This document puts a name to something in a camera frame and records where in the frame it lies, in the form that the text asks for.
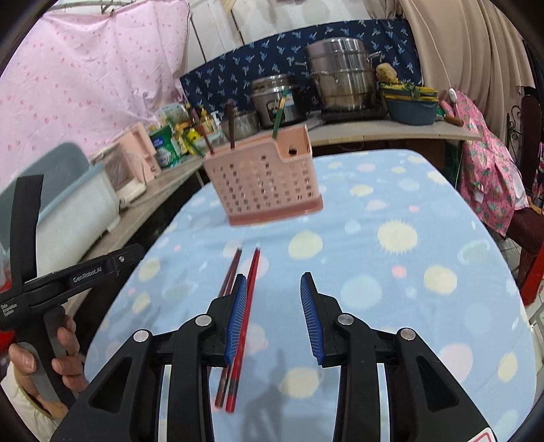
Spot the pink floral sheet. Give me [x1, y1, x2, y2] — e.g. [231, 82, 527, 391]
[0, 2, 192, 188]

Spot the steel rice cooker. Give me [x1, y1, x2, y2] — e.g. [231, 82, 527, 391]
[250, 74, 309, 128]

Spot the dark wooden chair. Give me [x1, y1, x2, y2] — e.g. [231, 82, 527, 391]
[506, 85, 544, 294]

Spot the red stool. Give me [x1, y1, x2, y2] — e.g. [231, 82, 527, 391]
[516, 251, 544, 307]

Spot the pink pineapple print garment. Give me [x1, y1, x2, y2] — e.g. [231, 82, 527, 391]
[442, 93, 530, 239]

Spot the person's left hand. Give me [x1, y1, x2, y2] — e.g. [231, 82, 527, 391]
[8, 317, 90, 409]

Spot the dark red chopstick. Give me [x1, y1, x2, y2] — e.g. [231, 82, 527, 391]
[215, 248, 243, 409]
[224, 101, 235, 150]
[198, 108, 214, 154]

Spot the navy floral cloth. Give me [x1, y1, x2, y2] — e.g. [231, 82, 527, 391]
[181, 19, 423, 124]

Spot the beige curtain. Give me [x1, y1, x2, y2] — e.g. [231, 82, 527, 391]
[399, 0, 528, 141]

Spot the pink small appliance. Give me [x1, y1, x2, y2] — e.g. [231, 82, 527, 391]
[121, 123, 162, 179]

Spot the green white packet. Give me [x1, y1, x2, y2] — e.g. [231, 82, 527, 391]
[149, 127, 181, 168]

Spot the large steel steamer pot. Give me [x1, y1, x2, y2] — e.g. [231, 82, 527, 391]
[305, 37, 381, 112]

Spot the black induction cooker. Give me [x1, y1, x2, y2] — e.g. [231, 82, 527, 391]
[319, 108, 389, 124]

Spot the yellow packet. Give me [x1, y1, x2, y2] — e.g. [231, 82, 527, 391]
[181, 127, 205, 156]

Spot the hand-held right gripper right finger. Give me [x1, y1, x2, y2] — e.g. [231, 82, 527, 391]
[300, 272, 498, 442]

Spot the small steel pot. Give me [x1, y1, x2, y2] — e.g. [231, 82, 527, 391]
[220, 110, 260, 141]

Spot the blue dotted tablecloth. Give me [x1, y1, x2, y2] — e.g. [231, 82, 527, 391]
[85, 149, 536, 442]

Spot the pink perforated utensil basket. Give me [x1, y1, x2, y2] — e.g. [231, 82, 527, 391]
[203, 125, 324, 227]

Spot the white green carton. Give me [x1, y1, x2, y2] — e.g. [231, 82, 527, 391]
[155, 104, 188, 128]

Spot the person's left forearm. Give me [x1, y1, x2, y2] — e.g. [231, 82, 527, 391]
[0, 372, 71, 432]

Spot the blue plastic basin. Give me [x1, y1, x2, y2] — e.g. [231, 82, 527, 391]
[385, 96, 438, 125]

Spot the white dish drainer teal lid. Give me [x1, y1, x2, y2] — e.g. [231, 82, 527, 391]
[0, 142, 122, 281]

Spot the green yellow bundle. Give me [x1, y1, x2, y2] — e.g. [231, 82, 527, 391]
[379, 82, 440, 103]

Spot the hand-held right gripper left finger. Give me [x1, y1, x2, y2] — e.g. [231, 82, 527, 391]
[50, 273, 249, 442]

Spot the green chopstick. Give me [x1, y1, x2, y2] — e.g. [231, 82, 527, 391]
[272, 96, 286, 140]

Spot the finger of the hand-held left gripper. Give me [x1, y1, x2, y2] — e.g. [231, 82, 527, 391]
[102, 244, 145, 277]

